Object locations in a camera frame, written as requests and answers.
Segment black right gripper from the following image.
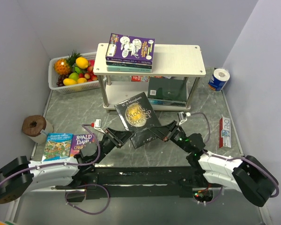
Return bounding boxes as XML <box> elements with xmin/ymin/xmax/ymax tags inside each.
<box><xmin>148</xmin><ymin>120</ymin><xmax>192</xmax><ymax>153</ymax></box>

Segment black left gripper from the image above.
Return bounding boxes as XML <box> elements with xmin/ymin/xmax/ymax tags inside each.
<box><xmin>94</xmin><ymin>127</ymin><xmax>135</xmax><ymax>164</ymax></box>

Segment dark grey Mansfield book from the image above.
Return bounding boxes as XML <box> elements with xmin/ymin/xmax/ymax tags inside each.
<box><xmin>115</xmin><ymin>92</ymin><xmax>161</xmax><ymax>149</ymax></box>

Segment dark green book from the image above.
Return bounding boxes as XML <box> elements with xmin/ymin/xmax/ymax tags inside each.
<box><xmin>147</xmin><ymin>77</ymin><xmax>187</xmax><ymax>103</ymax></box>

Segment red 13-Storey Treehouse book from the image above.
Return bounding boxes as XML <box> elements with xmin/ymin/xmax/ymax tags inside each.
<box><xmin>131</xmin><ymin>76</ymin><xmax>150</xmax><ymax>82</ymax></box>

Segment teal paperback book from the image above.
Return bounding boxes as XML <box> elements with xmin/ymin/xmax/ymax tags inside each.
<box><xmin>107</xmin><ymin>66</ymin><xmax>152</xmax><ymax>73</ymax></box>

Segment Little Women floral book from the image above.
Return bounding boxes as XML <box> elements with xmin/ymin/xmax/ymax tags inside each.
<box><xmin>106</xmin><ymin>61</ymin><xmax>152</xmax><ymax>69</ymax></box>

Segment purple 52-Storey Treehouse book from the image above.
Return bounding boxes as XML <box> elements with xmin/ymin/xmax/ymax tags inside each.
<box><xmin>105</xmin><ymin>33</ymin><xmax>155</xmax><ymax>65</ymax></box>

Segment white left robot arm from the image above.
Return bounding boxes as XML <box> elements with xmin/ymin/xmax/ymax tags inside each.
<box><xmin>0</xmin><ymin>128</ymin><xmax>135</xmax><ymax>204</ymax></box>

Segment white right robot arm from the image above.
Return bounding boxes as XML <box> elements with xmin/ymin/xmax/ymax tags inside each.
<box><xmin>149</xmin><ymin>121</ymin><xmax>280</xmax><ymax>207</ymax></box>

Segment Roald Dahl Charlie book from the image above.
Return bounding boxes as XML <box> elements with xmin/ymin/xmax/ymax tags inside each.
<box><xmin>70</xmin><ymin>134</ymin><xmax>94</xmax><ymax>157</ymax></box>

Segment red white toothpaste box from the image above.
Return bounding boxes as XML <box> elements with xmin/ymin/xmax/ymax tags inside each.
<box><xmin>219</xmin><ymin>117</ymin><xmax>231</xmax><ymax>148</ymax></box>

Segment blue 26-Storey Treehouse book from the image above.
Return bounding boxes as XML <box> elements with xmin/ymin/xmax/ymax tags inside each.
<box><xmin>42</xmin><ymin>133</ymin><xmax>73</xmax><ymax>161</ymax></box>

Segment red apples cluster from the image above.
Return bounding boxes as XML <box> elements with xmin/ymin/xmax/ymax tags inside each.
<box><xmin>79</xmin><ymin>60</ymin><xmax>98</xmax><ymax>82</ymax></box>

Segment toilet paper roll blue wrap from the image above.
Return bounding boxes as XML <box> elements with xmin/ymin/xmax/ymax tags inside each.
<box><xmin>208</xmin><ymin>68</ymin><xmax>230</xmax><ymax>91</ymax></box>

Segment white two-tier shelf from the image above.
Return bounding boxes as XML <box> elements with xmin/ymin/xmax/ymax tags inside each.
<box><xmin>93</xmin><ymin>43</ymin><xmax>207</xmax><ymax>113</ymax></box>

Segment yellow mango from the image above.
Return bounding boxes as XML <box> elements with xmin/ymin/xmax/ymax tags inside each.
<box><xmin>63</xmin><ymin>78</ymin><xmax>77</xmax><ymax>86</ymax></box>

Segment green apple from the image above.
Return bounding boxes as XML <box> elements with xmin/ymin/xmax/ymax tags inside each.
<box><xmin>68</xmin><ymin>72</ymin><xmax>79</xmax><ymax>81</ymax></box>

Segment dark grapes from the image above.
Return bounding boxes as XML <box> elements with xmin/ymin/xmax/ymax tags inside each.
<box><xmin>56</xmin><ymin>75</ymin><xmax>69</xmax><ymax>87</ymax></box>

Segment yellow lemon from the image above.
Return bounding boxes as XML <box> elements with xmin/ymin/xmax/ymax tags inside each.
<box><xmin>75</xmin><ymin>57</ymin><xmax>89</xmax><ymax>69</ymax></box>

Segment brown paper roll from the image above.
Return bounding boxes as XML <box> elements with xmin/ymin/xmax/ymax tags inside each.
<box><xmin>22</xmin><ymin>115</ymin><xmax>54</xmax><ymax>144</ymax></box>

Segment pineapple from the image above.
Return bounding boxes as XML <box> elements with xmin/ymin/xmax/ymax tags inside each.
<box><xmin>54</xmin><ymin>50</ymin><xmax>81</xmax><ymax>75</ymax></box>

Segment white plastic fruit basket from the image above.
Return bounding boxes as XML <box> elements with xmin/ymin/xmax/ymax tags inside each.
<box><xmin>48</xmin><ymin>51</ymin><xmax>100</xmax><ymax>94</ymax></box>

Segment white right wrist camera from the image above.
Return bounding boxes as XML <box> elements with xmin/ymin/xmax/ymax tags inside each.
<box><xmin>177</xmin><ymin>112</ymin><xmax>191</xmax><ymax>126</ymax></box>

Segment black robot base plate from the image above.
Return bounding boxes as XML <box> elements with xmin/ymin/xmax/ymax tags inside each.
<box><xmin>56</xmin><ymin>166</ymin><xmax>209</xmax><ymax>200</ymax></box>

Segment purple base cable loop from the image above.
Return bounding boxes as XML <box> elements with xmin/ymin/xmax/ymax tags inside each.
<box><xmin>65</xmin><ymin>183</ymin><xmax>111</xmax><ymax>215</ymax></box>

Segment aluminium frame rail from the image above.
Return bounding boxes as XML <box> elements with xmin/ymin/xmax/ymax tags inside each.
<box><xmin>5</xmin><ymin>186</ymin><xmax>271</xmax><ymax>225</ymax></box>

